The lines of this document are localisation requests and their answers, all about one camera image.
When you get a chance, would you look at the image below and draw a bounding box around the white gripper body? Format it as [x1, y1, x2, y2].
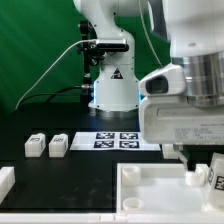
[139, 96, 224, 145]

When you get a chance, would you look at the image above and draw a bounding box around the white sheet with AprilTags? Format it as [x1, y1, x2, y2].
[70, 131, 160, 151]

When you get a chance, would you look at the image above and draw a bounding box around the white square table top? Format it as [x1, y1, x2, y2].
[116, 163, 224, 224]

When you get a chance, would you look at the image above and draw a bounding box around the black camera on stand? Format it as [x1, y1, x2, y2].
[77, 20, 129, 84]

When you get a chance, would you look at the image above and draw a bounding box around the white U-shaped obstacle fence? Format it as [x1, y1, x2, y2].
[0, 165, 224, 224]

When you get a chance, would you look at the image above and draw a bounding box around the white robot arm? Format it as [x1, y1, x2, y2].
[73, 0, 224, 165]

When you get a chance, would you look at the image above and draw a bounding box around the black cable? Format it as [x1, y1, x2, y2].
[18, 84, 95, 108]

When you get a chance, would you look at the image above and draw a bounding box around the grey cable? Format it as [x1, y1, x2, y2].
[14, 38, 98, 111]

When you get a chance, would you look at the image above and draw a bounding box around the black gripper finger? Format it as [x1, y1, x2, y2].
[178, 150, 195, 172]

